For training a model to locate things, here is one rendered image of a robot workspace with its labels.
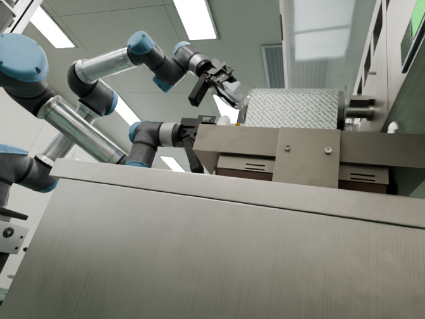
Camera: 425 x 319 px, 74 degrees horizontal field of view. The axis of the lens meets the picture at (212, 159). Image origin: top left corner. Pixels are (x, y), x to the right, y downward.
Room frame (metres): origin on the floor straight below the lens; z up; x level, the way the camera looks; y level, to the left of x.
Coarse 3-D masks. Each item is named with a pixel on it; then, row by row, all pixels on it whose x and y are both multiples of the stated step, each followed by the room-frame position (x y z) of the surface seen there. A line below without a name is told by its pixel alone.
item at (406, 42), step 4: (408, 28) 0.33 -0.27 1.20; (408, 32) 0.33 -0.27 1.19; (404, 36) 0.35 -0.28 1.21; (408, 36) 0.33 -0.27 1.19; (404, 40) 0.35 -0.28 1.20; (408, 40) 0.33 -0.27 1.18; (404, 44) 0.35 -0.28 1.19; (408, 44) 0.34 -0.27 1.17; (404, 48) 0.35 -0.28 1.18; (408, 48) 0.34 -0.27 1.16; (404, 52) 0.35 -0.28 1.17; (404, 56) 0.35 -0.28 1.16
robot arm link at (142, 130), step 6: (132, 126) 0.77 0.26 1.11; (138, 126) 0.77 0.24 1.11; (144, 126) 0.76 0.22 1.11; (150, 126) 0.75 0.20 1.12; (156, 126) 0.74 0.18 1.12; (132, 132) 0.78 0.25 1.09; (138, 132) 0.77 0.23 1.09; (144, 132) 0.76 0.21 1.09; (150, 132) 0.75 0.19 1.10; (156, 132) 0.74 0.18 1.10; (132, 138) 0.78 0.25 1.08; (138, 138) 0.76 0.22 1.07; (144, 138) 0.75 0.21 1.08; (150, 138) 0.76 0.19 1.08; (156, 138) 0.75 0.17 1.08; (156, 144) 0.77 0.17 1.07
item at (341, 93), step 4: (340, 92) 0.61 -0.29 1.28; (344, 92) 0.60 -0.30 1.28; (340, 96) 0.60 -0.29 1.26; (344, 96) 0.60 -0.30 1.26; (340, 100) 0.60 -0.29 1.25; (344, 100) 0.60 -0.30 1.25; (340, 104) 0.60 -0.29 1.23; (340, 108) 0.61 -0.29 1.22; (340, 112) 0.61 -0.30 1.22; (340, 116) 0.62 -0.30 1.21; (340, 120) 0.62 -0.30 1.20; (336, 124) 0.64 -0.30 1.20; (340, 124) 0.63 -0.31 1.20; (336, 128) 0.65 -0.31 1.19; (340, 128) 0.65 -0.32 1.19
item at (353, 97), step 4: (352, 96) 0.62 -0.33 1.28; (356, 96) 0.62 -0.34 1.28; (360, 96) 0.61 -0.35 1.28; (364, 96) 0.61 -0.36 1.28; (368, 96) 0.61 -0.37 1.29; (372, 96) 0.60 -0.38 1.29; (352, 100) 0.62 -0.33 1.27; (356, 100) 0.62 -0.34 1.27; (360, 100) 0.61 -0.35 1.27; (364, 100) 0.61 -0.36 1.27; (368, 100) 0.61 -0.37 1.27; (372, 100) 0.61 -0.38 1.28; (348, 104) 0.66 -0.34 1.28; (352, 104) 0.64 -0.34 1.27; (356, 104) 0.64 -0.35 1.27; (360, 104) 0.63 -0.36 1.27; (364, 104) 0.63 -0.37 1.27; (368, 104) 0.63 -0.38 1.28
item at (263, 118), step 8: (248, 112) 0.68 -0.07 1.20; (256, 112) 0.67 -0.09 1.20; (264, 112) 0.66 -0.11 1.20; (272, 112) 0.66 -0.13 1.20; (280, 112) 0.65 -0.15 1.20; (288, 112) 0.64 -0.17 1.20; (296, 112) 0.63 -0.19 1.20; (304, 112) 0.63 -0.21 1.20; (312, 112) 0.62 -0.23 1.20; (320, 112) 0.61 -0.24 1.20; (328, 112) 0.61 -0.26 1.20; (336, 112) 0.60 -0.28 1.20; (248, 120) 0.68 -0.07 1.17; (256, 120) 0.67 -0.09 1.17; (264, 120) 0.66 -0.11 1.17; (272, 120) 0.66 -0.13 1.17; (280, 120) 0.65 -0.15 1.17; (288, 120) 0.64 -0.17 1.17; (296, 120) 0.63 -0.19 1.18; (304, 120) 0.63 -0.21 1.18; (312, 120) 0.62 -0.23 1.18; (320, 120) 0.61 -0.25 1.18; (328, 120) 0.60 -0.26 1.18; (336, 120) 0.60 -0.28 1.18; (328, 128) 0.60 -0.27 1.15
